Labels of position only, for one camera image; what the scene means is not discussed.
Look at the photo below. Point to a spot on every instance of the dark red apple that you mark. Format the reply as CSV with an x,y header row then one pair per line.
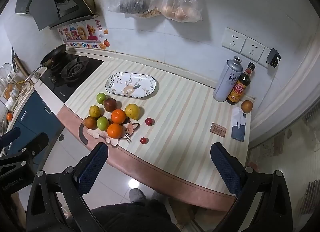
x,y
110,104

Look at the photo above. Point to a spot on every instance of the dish rack with items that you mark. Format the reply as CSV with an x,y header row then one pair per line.
x,y
14,88

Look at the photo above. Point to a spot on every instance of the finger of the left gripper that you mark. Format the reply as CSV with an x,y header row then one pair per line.
x,y
9,137
33,146

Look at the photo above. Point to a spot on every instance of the blue tissue pack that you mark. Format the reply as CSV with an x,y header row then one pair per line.
x,y
238,124

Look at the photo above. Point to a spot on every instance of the blue cabinet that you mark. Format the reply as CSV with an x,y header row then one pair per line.
x,y
34,118

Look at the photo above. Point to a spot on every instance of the red cherry tomato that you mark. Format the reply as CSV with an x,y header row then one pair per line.
x,y
143,140
149,121

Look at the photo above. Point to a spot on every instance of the small brown card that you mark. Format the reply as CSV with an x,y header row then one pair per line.
x,y
218,130

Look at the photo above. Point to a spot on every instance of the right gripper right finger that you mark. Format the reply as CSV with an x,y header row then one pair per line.
x,y
229,168

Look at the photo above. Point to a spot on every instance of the white wall socket left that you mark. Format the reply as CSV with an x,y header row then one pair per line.
x,y
233,40

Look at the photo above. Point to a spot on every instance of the white wall socket right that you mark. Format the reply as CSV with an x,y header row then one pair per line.
x,y
252,49

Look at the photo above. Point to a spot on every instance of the striped table mat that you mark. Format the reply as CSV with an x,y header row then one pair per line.
x,y
176,159

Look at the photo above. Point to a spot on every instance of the black plug adapter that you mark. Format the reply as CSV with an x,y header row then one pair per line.
x,y
273,58

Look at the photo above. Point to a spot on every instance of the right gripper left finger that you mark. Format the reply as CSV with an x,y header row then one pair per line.
x,y
89,167

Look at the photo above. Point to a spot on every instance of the grey slipper foot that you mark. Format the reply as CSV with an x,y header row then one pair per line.
x,y
137,196

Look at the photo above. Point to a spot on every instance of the black gas stove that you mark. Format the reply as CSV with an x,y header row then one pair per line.
x,y
72,70

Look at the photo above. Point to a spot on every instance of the brownish orange fruit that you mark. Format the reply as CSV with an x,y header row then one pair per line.
x,y
90,123

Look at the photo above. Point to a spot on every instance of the yellow lemon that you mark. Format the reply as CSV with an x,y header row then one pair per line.
x,y
94,111
132,111

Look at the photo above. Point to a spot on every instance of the white wall socket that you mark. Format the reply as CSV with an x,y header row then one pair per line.
x,y
233,40
252,49

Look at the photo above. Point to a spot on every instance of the brown round fruit corner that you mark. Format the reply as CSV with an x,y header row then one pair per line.
x,y
247,106

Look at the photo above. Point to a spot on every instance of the green apple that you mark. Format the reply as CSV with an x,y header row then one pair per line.
x,y
101,97
102,123

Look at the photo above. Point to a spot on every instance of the dark soy sauce bottle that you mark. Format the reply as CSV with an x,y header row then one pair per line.
x,y
238,90

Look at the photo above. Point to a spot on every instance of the colourful wall sticker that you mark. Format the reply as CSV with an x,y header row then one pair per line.
x,y
90,34

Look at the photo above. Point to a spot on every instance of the grey metal can bottle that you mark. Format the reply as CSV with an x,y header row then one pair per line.
x,y
230,74

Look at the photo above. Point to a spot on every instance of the black frying pan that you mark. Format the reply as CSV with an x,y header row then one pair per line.
x,y
52,59

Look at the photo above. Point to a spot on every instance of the orange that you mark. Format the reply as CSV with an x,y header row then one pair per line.
x,y
114,131
118,116

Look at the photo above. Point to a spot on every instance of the floral oval ceramic plate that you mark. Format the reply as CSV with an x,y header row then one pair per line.
x,y
131,85

